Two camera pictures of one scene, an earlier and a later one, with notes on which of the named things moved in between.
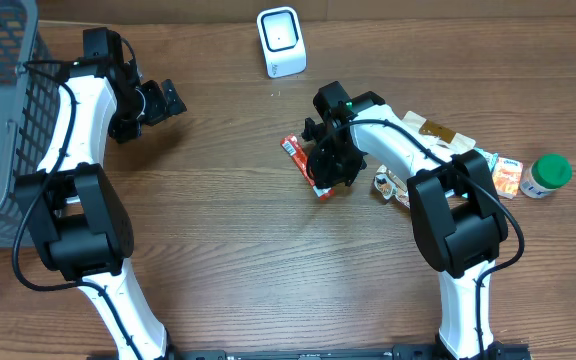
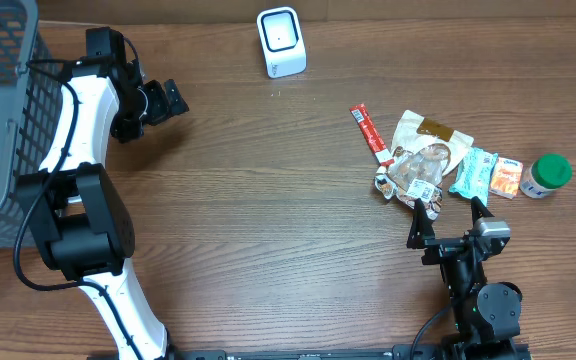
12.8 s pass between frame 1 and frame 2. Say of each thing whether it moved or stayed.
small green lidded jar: stayed
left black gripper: stayed
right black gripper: moved
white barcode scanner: stayed
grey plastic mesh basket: stayed
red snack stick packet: moved
